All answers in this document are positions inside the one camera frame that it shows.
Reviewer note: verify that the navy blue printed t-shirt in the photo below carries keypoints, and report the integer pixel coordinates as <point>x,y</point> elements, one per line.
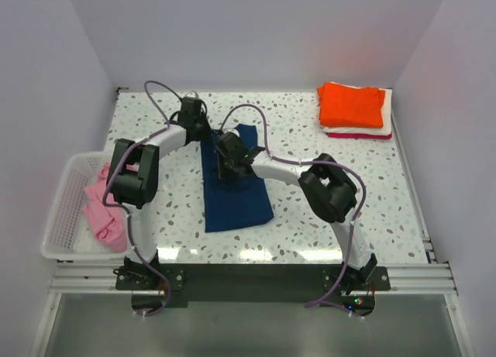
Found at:
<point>231,204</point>

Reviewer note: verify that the folded white t-shirt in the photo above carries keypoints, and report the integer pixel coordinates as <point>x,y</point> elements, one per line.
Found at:
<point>386,95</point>

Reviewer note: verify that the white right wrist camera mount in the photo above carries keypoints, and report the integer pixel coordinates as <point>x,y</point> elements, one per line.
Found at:
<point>233,131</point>

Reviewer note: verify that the white plastic laundry basket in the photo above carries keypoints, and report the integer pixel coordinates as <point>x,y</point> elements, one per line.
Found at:
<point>67,235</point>

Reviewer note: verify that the pink t-shirt in basket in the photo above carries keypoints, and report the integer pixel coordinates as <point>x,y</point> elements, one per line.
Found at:
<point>107,224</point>

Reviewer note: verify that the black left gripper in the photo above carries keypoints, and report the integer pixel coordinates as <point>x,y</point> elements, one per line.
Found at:
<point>207,132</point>

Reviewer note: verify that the folded magenta t-shirt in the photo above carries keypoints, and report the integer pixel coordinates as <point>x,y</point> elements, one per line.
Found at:
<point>358,136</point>

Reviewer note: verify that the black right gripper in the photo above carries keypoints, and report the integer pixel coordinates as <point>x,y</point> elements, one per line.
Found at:
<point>222,173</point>

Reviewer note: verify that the folded orange t-shirt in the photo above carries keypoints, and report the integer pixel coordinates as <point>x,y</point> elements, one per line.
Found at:
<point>344,106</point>

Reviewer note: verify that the aluminium frame rail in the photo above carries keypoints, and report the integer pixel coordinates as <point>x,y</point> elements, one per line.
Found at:
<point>96,277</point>

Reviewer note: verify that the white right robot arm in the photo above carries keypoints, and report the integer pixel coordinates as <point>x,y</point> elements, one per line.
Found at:
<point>329,191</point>

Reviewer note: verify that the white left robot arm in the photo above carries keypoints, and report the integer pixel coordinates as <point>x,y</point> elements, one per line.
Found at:
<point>133,177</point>

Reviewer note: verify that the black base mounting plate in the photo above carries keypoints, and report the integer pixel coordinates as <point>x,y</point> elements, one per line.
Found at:
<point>178,285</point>

